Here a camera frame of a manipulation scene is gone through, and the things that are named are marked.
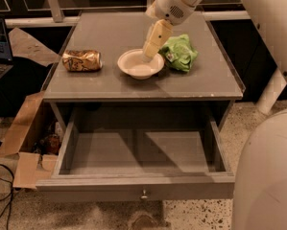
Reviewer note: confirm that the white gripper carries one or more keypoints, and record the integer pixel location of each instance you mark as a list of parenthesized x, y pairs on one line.
[(167, 6)]

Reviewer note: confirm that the orange gold soda can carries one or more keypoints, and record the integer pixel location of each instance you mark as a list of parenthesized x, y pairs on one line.
[(82, 61)]

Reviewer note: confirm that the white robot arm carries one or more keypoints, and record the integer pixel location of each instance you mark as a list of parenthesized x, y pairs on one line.
[(260, 191)]

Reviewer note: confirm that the open grey top drawer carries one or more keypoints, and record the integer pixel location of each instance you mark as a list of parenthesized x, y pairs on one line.
[(113, 154)]

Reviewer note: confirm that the metal drawer knob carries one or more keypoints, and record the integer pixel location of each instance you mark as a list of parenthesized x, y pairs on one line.
[(144, 195)]

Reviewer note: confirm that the green chip bag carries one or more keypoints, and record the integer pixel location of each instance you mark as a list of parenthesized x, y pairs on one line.
[(178, 53)]

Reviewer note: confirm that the white paper bowl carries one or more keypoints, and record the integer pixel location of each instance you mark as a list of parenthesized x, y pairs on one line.
[(135, 65)]

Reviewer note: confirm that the grey cabinet table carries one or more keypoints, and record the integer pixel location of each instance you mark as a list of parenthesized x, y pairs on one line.
[(114, 33)]

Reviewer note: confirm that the brown cardboard sheet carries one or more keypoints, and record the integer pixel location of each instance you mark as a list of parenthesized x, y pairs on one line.
[(26, 46)]

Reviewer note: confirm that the brown cardboard box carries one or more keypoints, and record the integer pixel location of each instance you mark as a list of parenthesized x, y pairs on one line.
[(27, 128)]

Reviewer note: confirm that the metal railing frame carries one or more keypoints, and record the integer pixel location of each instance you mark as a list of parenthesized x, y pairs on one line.
[(69, 4)]

